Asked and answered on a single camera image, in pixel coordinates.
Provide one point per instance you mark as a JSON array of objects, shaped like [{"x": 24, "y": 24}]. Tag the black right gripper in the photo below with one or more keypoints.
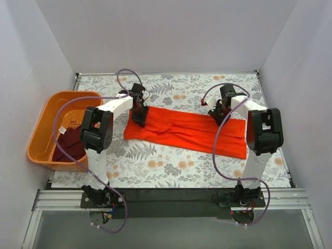
[{"x": 219, "y": 115}]

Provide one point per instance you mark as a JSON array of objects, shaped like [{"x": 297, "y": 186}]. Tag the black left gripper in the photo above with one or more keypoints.
[{"x": 140, "y": 115}]

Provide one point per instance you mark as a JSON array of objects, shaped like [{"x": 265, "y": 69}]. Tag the orange t-shirt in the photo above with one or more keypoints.
[{"x": 190, "y": 131}]

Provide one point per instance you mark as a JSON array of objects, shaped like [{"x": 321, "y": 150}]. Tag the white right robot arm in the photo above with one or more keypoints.
[{"x": 264, "y": 132}]

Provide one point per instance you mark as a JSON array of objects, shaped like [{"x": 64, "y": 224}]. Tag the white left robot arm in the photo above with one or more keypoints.
[{"x": 96, "y": 130}]

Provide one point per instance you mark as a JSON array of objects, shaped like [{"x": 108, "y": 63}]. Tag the dark red t-shirt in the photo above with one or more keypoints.
[{"x": 71, "y": 144}]

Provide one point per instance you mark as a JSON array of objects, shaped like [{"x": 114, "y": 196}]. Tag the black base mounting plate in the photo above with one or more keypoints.
[{"x": 171, "y": 202}]

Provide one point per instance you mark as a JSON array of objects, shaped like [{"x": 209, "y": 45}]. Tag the orange plastic basket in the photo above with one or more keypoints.
[{"x": 42, "y": 145}]

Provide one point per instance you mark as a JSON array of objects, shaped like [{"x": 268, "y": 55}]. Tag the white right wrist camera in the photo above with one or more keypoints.
[{"x": 211, "y": 102}]

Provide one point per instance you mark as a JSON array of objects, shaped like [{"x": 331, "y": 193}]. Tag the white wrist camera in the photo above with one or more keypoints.
[
  {"x": 146, "y": 98},
  {"x": 211, "y": 102}
]

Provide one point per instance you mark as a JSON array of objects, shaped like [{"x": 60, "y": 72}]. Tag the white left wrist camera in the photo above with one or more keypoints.
[{"x": 146, "y": 98}]

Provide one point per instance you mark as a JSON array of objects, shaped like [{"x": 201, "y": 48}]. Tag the aluminium frame rail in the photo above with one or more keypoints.
[{"x": 173, "y": 218}]

